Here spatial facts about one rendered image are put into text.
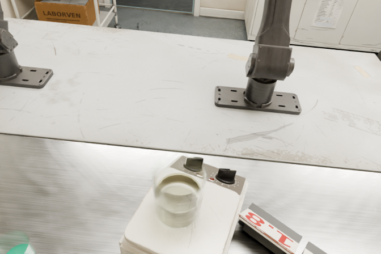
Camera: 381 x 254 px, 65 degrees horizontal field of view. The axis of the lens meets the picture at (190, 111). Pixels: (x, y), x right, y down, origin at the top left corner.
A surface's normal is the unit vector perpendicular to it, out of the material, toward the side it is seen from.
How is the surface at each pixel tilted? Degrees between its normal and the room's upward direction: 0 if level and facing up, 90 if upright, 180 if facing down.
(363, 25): 90
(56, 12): 91
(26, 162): 0
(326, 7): 90
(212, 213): 0
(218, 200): 0
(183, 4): 90
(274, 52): 60
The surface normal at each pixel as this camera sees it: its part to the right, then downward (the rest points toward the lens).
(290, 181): 0.07, -0.75
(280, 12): -0.03, 0.19
